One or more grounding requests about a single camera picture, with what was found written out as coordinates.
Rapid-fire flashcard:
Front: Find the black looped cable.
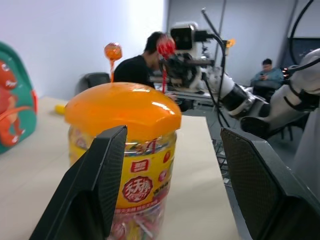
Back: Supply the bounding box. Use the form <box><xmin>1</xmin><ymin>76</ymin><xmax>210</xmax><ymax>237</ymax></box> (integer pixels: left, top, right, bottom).
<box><xmin>286</xmin><ymin>0</ymin><xmax>316</xmax><ymax>66</ymax></box>

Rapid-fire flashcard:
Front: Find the small yellow object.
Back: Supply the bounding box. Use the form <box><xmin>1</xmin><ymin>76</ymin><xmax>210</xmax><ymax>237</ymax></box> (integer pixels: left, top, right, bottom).
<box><xmin>54</xmin><ymin>104</ymin><xmax>68</xmax><ymax>115</ymax></box>

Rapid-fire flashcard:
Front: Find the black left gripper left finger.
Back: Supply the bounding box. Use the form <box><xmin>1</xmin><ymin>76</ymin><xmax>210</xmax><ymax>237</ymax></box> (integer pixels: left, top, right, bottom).
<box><xmin>29</xmin><ymin>124</ymin><xmax>128</xmax><ymax>240</ymax></box>

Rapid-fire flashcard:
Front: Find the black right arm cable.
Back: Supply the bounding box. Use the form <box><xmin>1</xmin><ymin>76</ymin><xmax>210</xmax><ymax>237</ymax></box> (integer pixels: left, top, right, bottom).
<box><xmin>201</xmin><ymin>7</ymin><xmax>235</xmax><ymax>132</ymax></box>

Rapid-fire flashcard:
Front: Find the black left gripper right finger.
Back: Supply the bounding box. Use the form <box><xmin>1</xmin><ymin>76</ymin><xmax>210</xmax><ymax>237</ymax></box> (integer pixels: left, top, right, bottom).
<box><xmin>220</xmin><ymin>127</ymin><xmax>320</xmax><ymax>240</ymax></box>

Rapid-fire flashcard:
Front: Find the green dinosaur backpack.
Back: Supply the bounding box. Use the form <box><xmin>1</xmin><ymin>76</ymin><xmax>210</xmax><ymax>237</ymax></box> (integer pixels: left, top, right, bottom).
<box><xmin>0</xmin><ymin>41</ymin><xmax>39</xmax><ymax>155</ymax></box>

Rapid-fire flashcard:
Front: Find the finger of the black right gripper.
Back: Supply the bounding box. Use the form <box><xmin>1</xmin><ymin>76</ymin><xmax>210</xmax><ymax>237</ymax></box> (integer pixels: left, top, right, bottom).
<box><xmin>158</xmin><ymin>56</ymin><xmax>174</xmax><ymax>77</ymax></box>

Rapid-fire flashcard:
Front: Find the person in black shirt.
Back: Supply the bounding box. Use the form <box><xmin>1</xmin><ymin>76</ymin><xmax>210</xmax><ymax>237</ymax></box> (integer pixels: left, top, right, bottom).
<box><xmin>113</xmin><ymin>31</ymin><xmax>181</xmax><ymax>113</ymax></box>

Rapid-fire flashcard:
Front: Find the seated person in teal hoodie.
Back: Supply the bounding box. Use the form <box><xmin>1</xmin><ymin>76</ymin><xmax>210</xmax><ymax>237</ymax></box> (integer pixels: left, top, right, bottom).
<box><xmin>249</xmin><ymin>58</ymin><xmax>285</xmax><ymax>96</ymax></box>

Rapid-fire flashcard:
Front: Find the lollipop jar with orange lid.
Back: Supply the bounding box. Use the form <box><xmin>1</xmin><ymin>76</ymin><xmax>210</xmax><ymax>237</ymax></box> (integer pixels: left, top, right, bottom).
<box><xmin>64</xmin><ymin>81</ymin><xmax>183</xmax><ymax>240</ymax></box>

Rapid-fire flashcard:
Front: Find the orange wrapped lollipop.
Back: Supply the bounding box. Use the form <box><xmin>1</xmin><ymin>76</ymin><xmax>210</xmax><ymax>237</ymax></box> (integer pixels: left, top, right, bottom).
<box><xmin>103</xmin><ymin>42</ymin><xmax>123</xmax><ymax>83</ymax></box>

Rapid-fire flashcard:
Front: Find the red lollipop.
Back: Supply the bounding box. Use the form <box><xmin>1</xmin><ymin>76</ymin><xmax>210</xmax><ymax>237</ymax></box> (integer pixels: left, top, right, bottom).
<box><xmin>156</xmin><ymin>34</ymin><xmax>177</xmax><ymax>95</ymax></box>

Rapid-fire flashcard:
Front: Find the black office chair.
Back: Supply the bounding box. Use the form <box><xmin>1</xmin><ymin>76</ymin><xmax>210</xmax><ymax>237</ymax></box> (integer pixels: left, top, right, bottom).
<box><xmin>76</xmin><ymin>72</ymin><xmax>111</xmax><ymax>97</ymax></box>

